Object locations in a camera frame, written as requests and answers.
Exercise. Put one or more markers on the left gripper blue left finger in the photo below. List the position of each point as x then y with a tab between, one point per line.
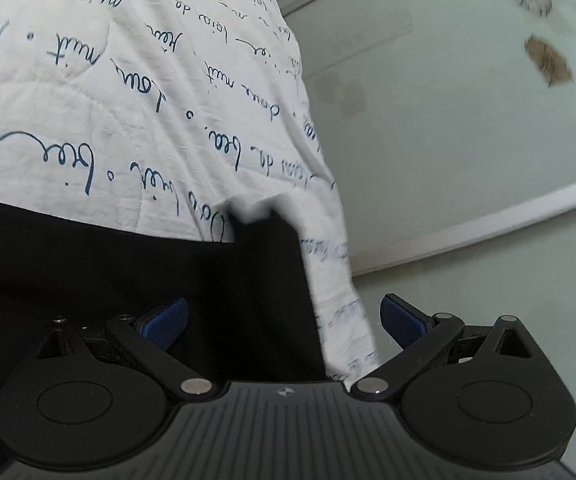
164	326

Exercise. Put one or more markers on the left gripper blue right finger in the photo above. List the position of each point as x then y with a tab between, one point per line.
404	323

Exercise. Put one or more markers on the black pants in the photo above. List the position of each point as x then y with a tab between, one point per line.
250	313

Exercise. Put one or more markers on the white script-print quilt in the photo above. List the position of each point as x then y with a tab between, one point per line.
149	116

